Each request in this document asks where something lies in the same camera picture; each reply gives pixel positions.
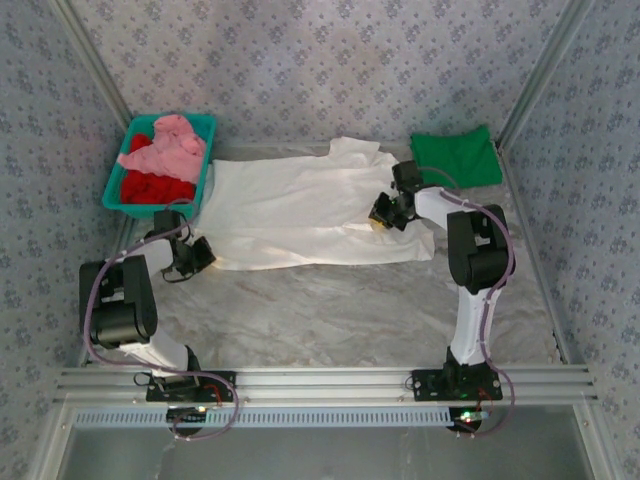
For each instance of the white t-shirt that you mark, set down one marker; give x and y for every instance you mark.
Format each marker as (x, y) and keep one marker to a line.
(300, 210)

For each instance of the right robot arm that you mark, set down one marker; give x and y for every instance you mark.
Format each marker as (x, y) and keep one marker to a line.
(472, 260)

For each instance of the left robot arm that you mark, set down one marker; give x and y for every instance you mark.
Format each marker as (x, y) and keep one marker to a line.
(125, 300)

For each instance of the green folded t-shirt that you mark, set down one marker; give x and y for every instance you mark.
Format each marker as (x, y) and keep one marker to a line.
(457, 155)

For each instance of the red t-shirt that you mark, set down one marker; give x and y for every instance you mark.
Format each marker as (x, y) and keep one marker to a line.
(150, 190)

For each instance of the teal plastic basket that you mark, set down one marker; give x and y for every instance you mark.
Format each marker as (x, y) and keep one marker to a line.
(202, 165)

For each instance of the pink t-shirt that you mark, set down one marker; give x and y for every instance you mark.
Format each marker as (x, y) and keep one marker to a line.
(165, 157)

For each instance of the grey metal panel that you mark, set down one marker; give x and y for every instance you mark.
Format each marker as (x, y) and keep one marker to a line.
(325, 455)

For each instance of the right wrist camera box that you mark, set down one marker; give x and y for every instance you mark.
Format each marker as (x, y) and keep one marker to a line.
(384, 205)

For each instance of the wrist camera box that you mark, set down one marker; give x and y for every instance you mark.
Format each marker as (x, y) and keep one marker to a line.
(205, 252)
(384, 205)

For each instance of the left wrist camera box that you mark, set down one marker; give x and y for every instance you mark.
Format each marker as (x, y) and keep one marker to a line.
(205, 252)

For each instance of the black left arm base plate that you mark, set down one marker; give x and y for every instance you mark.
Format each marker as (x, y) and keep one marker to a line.
(220, 385)

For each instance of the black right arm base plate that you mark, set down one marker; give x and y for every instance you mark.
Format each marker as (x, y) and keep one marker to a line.
(425, 385)

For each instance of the aluminium mounting rail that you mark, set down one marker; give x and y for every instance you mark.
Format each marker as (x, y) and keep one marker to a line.
(325, 382)

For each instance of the right aluminium frame post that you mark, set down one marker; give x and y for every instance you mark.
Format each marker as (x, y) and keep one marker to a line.
(542, 70)

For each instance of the aluminium frame post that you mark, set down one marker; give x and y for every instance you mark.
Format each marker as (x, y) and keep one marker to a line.
(542, 70)
(92, 60)

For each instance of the left aluminium frame post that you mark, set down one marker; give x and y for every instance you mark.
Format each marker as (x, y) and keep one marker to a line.
(92, 60)

